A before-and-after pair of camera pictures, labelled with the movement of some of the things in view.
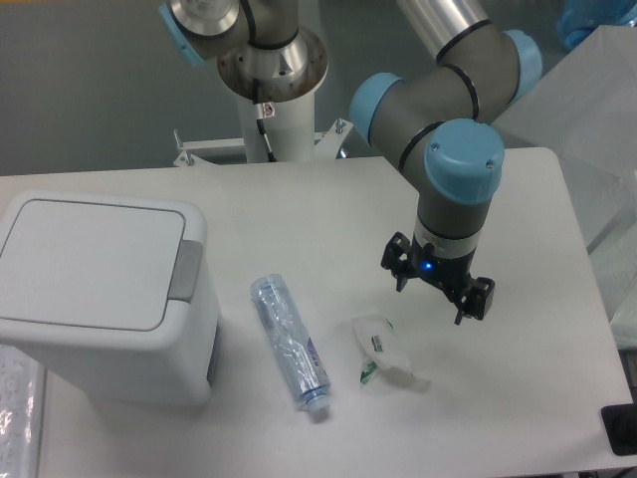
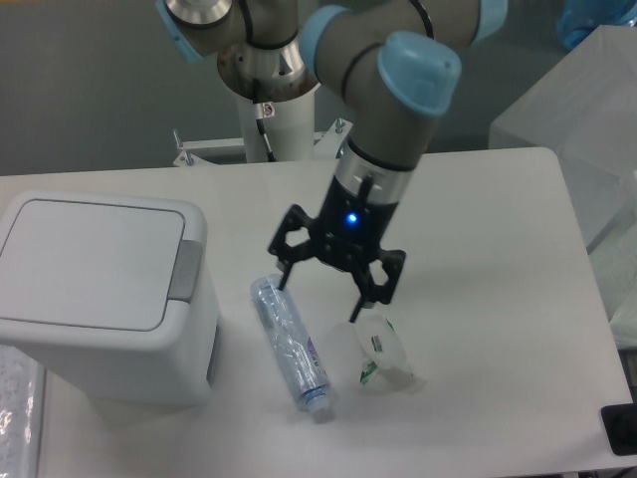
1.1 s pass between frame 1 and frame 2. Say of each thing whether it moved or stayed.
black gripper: moved
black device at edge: stayed
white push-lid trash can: stayed
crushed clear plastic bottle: stayed
